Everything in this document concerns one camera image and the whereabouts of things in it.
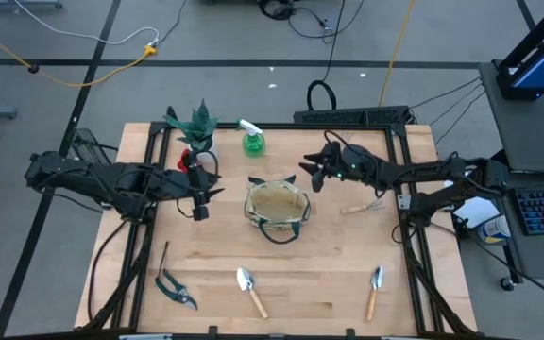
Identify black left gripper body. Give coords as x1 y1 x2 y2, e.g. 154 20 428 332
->
182 162 213 223

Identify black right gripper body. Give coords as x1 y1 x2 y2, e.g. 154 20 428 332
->
311 141 373 194

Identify hand rake wooden handle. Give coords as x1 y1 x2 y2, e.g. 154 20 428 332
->
339 198 387 215

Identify cream canvas bag green trim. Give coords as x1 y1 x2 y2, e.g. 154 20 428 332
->
243 174 313 246

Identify green spray bottle white nozzle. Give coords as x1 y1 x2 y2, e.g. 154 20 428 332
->
234 118 267 159

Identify green pruning shears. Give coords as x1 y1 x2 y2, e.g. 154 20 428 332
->
154 240 199 312

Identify wide trowel wooden handle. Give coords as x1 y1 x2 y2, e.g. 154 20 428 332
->
235 266 270 320

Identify narrow trowel wooden handle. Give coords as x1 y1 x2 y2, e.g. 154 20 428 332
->
365 264 385 323

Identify snake plant in white pot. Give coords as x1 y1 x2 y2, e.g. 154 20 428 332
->
162 98 221 167

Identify white paper sheet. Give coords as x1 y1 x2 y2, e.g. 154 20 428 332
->
451 194 502 230

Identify white blue yellow can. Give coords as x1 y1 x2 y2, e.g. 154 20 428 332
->
476 213 512 246

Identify black monitor blue screen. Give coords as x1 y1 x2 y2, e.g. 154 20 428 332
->
495 0 544 101

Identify black aluminium table frame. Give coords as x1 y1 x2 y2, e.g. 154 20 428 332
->
81 121 480 340

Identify black cable with coil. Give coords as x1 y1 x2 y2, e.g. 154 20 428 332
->
305 0 348 112

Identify black wire basket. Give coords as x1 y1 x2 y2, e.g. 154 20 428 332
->
65 127 113 164

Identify long yellow cable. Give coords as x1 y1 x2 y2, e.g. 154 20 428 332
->
377 0 417 109

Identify black cable bundle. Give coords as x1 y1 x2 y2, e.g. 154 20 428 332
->
258 0 364 40

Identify yellow cable with plug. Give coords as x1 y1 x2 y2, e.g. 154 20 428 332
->
0 15 159 89

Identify white cable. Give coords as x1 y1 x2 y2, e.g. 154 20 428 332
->
13 0 161 47

